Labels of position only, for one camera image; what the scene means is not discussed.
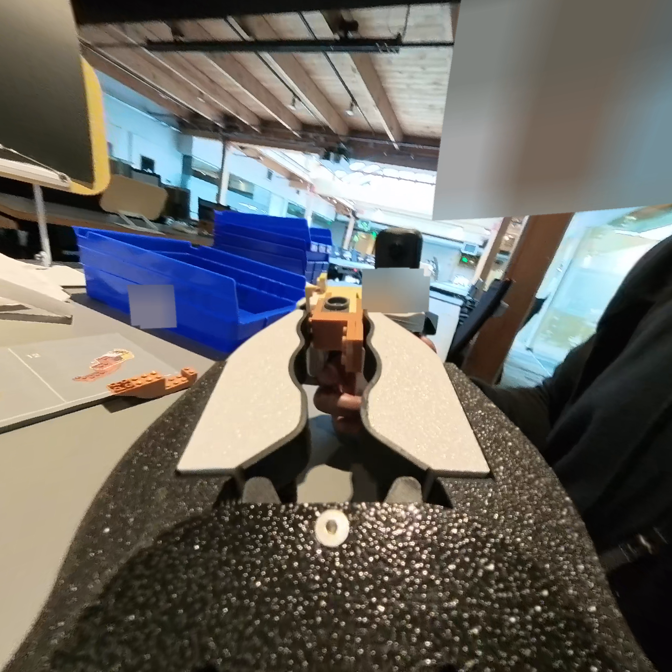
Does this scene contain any person's right hand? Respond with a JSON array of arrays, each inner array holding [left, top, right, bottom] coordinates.
[[314, 365, 364, 438]]

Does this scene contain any person's right forearm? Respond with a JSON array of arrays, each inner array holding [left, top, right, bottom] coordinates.
[[472, 294, 672, 473]]

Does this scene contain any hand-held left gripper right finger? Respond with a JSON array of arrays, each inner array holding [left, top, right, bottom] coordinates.
[[358, 310, 492, 478]]

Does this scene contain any black ceiling light track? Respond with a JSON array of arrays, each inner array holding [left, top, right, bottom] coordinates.
[[147, 33, 403, 54]]

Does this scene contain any tan and brown toy brick model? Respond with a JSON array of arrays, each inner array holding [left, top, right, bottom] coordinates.
[[304, 273, 365, 392]]

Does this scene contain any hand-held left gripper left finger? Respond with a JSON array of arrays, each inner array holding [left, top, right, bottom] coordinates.
[[176, 310, 312, 478]]

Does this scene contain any brown toy brick hull piece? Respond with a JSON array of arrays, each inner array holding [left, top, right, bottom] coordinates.
[[106, 366, 199, 401]]

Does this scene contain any dark office table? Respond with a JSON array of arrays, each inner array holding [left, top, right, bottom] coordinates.
[[0, 189, 211, 233]]

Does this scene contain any grey instruction booklet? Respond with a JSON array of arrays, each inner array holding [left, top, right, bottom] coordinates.
[[0, 332, 176, 435]]

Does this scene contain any blue plastic storage bin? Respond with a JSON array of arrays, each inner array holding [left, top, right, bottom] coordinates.
[[79, 226, 310, 295], [212, 210, 335, 276], [73, 226, 305, 360]]

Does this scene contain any white tablet stand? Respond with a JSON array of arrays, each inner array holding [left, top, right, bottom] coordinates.
[[0, 144, 74, 323]]

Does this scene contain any wooden pillar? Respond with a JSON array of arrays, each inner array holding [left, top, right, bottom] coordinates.
[[462, 212, 574, 384]]

